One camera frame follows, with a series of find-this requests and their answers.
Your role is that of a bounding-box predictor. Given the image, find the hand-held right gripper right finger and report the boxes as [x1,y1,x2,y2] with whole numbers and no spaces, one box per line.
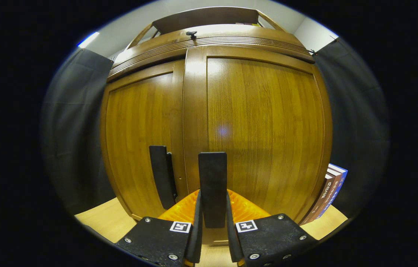
[225,189,319,267]

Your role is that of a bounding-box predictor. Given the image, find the black door handle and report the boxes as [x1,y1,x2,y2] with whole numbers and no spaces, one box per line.
[198,152,228,229]
[149,145,178,210]

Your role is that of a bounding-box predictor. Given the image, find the maroon book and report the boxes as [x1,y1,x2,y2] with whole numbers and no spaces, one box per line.
[307,169,343,222]

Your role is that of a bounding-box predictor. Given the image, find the black backdrop cloth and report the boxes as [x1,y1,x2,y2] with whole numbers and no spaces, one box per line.
[40,37,391,223]

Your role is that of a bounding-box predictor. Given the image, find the wooden double-door shoe cabinet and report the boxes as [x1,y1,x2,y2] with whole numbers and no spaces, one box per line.
[100,7,334,247]

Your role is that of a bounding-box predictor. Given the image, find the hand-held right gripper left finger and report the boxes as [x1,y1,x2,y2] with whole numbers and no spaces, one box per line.
[115,189,204,267]

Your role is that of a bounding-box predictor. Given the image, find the wooden cabinet door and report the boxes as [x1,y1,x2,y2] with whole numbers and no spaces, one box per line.
[100,59,189,221]
[182,45,332,245]

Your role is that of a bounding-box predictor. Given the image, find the wooden cabinet drawer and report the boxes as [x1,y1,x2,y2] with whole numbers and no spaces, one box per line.
[107,24,315,82]

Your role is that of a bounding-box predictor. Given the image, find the ceiling light strip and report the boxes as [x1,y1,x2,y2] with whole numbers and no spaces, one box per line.
[77,32,100,49]

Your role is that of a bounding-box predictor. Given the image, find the brown book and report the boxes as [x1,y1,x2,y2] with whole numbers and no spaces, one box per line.
[300,174,335,225]

